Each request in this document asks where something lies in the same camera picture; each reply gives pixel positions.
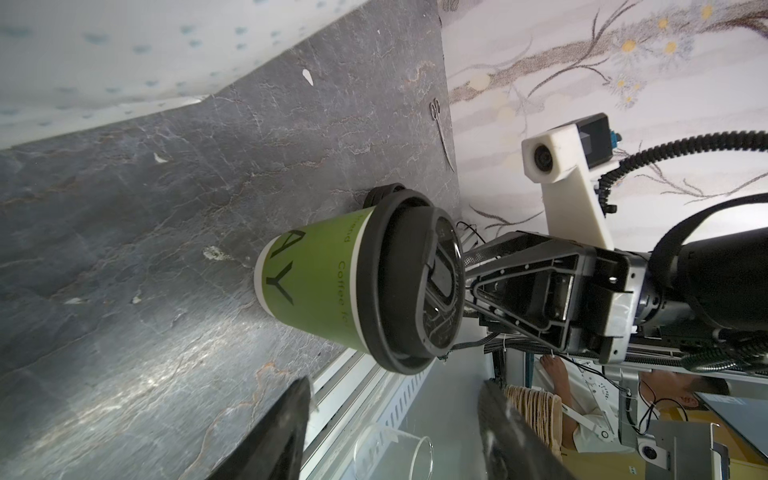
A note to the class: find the woven rope spool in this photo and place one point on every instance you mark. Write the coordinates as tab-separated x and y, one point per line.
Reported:
542	411

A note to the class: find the person in white shirt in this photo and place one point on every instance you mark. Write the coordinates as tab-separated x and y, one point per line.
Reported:
598	400

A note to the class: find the green paper coffee cup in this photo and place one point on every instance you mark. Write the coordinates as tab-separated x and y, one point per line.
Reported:
306	278

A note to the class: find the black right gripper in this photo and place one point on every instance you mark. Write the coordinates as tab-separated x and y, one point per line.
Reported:
543	313

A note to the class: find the clear glass cup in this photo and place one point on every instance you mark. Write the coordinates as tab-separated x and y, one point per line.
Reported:
382	452

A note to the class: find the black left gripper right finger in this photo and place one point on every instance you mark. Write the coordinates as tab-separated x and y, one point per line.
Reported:
511	449

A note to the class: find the small metal scissors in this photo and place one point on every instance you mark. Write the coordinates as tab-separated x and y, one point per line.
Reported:
435	111

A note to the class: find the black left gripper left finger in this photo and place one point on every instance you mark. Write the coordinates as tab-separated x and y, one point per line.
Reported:
274	448

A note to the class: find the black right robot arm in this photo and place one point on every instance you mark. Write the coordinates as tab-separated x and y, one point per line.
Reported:
699	305

